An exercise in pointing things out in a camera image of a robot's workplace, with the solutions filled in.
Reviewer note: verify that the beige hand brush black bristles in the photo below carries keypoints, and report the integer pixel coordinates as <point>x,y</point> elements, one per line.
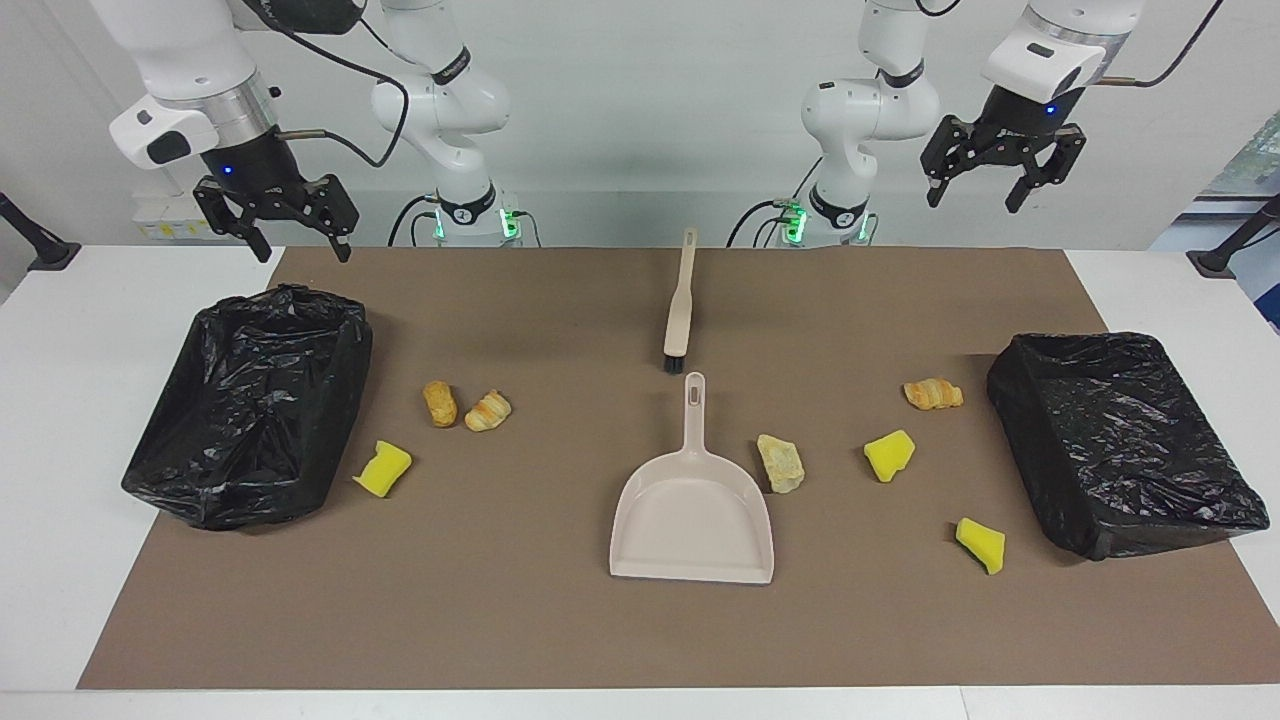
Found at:
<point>678,320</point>

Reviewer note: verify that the crumpled black bag lined bin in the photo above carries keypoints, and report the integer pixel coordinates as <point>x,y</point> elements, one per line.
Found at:
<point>250,420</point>

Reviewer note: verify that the brown table mat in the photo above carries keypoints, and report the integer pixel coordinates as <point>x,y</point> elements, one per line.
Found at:
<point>500,600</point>

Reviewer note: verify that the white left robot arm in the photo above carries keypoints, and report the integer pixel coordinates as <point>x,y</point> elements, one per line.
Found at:
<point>870,110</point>

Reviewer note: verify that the toy croissant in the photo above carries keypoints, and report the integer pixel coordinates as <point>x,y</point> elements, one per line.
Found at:
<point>487,411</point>
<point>932,394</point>

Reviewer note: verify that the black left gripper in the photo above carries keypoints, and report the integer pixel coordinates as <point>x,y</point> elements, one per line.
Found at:
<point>1025,120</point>

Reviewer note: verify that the boxy black bag lined bin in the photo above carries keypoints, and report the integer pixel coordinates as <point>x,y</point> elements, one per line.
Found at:
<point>1120,440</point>

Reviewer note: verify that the blue framed glass panel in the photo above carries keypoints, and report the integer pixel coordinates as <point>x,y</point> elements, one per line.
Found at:
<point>1255,170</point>

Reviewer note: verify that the yellow sponge piece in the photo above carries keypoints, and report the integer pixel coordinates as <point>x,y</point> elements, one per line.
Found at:
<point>383,470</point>
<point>889,457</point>
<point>982,546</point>

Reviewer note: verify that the brown oval bread roll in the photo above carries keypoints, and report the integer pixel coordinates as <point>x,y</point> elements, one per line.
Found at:
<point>440,404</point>

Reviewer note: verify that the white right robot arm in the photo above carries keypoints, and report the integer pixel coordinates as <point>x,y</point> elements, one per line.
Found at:
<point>190,50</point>

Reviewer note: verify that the black camera stand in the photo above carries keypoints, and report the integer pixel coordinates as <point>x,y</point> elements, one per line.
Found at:
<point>50,252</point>
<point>1215,262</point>

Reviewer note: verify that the white wall socket box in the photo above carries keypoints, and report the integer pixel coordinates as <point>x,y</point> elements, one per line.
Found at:
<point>165,215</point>

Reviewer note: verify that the beige plastic dustpan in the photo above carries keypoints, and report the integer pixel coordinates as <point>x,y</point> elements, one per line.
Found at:
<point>690,520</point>

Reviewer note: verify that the pale striped bread piece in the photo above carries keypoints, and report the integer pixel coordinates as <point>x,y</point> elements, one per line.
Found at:
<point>781,464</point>

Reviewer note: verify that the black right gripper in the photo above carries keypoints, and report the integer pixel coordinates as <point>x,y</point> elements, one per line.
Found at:
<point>255,170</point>

